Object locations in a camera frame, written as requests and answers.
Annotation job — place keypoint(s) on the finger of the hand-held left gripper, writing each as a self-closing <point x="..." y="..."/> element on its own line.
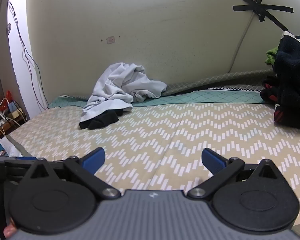
<point x="22" y="158"/>

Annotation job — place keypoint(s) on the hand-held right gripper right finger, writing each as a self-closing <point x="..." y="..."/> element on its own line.
<point x="212" y="162"/>

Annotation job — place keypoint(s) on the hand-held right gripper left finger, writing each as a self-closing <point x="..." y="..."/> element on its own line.
<point x="95" y="160"/>

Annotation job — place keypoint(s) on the white t-shirt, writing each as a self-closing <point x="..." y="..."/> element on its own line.
<point x="120" y="85"/>

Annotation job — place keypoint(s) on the person's left hand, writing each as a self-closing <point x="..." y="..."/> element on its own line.
<point x="9" y="230"/>

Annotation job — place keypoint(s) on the wooden side table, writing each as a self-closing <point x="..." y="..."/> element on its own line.
<point x="15" y="116"/>

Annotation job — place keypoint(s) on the beige chevron bed sheet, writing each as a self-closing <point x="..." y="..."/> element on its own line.
<point x="165" y="135"/>

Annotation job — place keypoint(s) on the orange plastic item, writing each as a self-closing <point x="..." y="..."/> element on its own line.
<point x="9" y="96"/>

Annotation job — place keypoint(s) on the grey-green quilted blanket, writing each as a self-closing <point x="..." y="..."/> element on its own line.
<point x="215" y="82"/>

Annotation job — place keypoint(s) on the black garment with red stripes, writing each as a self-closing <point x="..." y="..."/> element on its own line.
<point x="290" y="105"/>

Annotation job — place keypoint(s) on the green cloth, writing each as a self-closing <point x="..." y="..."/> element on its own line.
<point x="271" y="56"/>

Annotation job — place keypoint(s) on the navy garment with white trim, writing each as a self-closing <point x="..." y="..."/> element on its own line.
<point x="293" y="55"/>

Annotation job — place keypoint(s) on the black tape cross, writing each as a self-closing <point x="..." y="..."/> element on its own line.
<point x="258" y="7"/>

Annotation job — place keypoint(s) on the small wall sticker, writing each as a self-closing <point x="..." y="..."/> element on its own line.
<point x="111" y="40"/>

